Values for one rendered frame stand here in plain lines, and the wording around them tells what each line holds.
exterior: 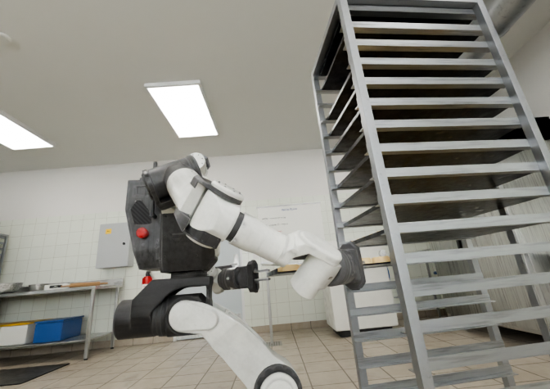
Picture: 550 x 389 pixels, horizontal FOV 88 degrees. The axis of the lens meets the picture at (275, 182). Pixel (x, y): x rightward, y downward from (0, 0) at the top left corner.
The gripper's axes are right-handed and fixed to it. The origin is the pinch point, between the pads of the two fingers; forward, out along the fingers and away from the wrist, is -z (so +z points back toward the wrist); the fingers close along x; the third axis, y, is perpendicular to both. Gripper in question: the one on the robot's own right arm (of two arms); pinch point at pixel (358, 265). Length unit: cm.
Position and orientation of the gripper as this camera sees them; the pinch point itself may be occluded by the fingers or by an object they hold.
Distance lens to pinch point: 87.8
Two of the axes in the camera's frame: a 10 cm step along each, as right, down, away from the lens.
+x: -1.0, -9.4, 3.2
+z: -6.3, -2.0, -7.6
